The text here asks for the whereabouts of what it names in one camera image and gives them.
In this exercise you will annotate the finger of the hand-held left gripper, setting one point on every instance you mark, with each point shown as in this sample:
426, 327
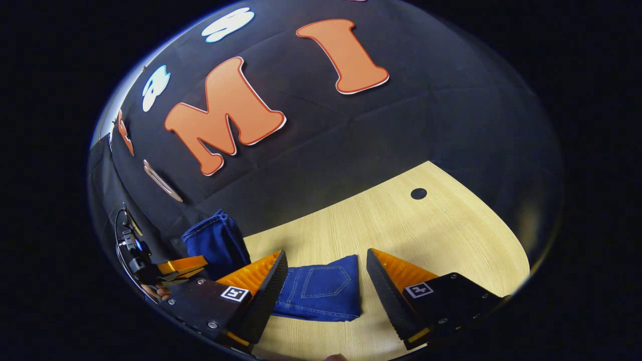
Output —
183, 264
189, 276

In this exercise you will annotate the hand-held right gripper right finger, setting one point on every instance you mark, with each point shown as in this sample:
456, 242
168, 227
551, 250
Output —
393, 306

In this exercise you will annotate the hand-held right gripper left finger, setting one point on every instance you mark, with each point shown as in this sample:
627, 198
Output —
261, 311

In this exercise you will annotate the blue jeans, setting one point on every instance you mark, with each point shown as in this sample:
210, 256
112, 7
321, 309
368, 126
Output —
321, 293

